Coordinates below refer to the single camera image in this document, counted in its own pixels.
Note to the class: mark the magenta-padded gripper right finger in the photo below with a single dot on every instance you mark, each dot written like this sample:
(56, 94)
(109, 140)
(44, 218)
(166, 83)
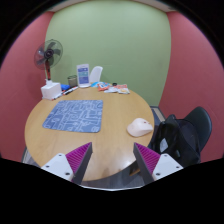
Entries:
(148, 157)

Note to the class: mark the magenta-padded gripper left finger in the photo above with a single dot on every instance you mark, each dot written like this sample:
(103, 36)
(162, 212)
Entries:
(78, 156)

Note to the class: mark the pale pink computer mouse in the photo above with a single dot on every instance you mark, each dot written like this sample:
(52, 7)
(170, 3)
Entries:
(140, 127)

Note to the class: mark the blue patterned mouse pad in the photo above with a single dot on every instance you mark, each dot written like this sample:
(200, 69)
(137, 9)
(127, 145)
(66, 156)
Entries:
(75, 116)

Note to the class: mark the black backpack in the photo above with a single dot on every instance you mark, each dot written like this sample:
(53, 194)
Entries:
(180, 140)

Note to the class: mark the black office chair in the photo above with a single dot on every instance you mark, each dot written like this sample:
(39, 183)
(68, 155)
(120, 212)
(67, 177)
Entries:
(200, 120)

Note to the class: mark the red marker pen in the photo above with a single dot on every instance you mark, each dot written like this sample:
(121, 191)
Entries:
(58, 95)

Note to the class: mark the black marker pen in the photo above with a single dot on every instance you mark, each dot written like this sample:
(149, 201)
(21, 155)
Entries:
(70, 90)

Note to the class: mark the blue whiteboard eraser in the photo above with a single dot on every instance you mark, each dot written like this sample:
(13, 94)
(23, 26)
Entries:
(65, 87)

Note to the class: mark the white tissue box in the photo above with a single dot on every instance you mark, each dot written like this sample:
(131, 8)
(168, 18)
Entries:
(50, 90)

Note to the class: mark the orange and white snack packet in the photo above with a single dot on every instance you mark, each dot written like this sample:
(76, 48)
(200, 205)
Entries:
(123, 89)

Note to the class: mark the light blue packet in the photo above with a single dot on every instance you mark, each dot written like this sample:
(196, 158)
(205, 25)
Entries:
(94, 84)

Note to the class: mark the orange and blue snack packet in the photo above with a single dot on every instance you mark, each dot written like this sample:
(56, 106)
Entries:
(103, 86)

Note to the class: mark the dark mesh pen cup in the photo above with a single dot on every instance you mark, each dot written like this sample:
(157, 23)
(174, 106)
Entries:
(72, 81)

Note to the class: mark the small black round object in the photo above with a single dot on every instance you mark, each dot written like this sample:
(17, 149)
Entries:
(115, 84)

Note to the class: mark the black standing fan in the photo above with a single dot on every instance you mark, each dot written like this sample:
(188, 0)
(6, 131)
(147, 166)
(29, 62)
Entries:
(49, 53)

